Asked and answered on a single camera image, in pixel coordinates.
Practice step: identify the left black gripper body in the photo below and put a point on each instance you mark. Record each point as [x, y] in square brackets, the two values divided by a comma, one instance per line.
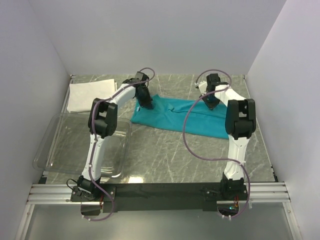
[145, 98]

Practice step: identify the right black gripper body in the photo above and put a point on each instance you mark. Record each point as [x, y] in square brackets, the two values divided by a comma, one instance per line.
[211, 102]

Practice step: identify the teal t shirt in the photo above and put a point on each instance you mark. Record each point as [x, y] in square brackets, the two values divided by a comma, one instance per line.
[169, 114]

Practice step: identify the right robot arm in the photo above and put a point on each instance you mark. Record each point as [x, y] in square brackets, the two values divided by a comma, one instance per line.
[240, 124]

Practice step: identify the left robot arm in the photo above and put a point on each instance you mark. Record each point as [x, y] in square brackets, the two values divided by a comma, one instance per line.
[102, 123]

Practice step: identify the folded white t shirt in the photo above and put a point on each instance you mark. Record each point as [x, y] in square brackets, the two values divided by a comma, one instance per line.
[81, 95]

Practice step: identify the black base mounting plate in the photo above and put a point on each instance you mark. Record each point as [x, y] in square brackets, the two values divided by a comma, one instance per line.
[171, 196]

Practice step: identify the clear plastic bin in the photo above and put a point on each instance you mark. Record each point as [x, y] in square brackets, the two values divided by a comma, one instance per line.
[65, 145]

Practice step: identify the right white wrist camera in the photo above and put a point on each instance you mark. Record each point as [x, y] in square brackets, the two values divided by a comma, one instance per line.
[202, 87]

